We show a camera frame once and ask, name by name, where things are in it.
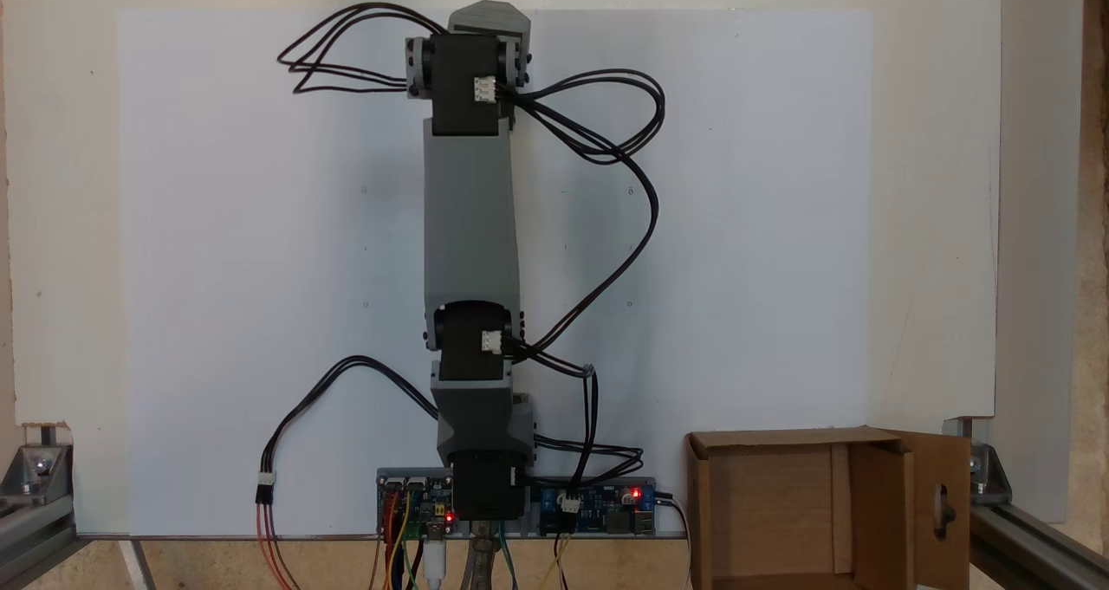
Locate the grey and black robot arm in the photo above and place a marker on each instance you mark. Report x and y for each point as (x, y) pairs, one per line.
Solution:
(472, 209)

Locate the white paper sheet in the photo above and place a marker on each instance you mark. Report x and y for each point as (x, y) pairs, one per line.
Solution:
(217, 226)

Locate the blue circuit board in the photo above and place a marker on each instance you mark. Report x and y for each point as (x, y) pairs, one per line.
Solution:
(606, 514)

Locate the metal table clamp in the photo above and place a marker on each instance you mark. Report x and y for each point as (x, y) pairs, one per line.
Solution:
(479, 564)

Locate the brown cardboard box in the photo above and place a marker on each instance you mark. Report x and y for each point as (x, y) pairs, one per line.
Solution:
(762, 521)

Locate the aluminium frame corner bracket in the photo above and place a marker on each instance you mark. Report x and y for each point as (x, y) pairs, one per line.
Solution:
(1014, 529)
(35, 486)

